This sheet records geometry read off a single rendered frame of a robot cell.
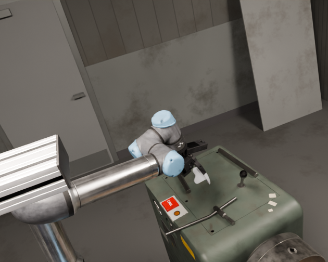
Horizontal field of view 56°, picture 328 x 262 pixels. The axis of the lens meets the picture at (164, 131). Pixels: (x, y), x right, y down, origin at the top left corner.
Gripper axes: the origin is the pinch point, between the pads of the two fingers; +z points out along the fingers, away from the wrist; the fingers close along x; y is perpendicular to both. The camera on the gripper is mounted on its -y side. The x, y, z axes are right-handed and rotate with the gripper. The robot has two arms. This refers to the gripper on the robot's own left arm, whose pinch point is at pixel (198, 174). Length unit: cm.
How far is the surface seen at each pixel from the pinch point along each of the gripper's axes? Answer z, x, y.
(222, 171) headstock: 19.9, -8.8, -15.3
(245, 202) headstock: 17.9, 13.2, -7.5
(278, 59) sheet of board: 117, -145, -219
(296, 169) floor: 177, -68, -127
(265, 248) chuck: 17.4, 32.1, 3.7
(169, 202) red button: 11.3, -10.3, 14.7
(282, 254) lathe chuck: 17.4, 38.1, 1.7
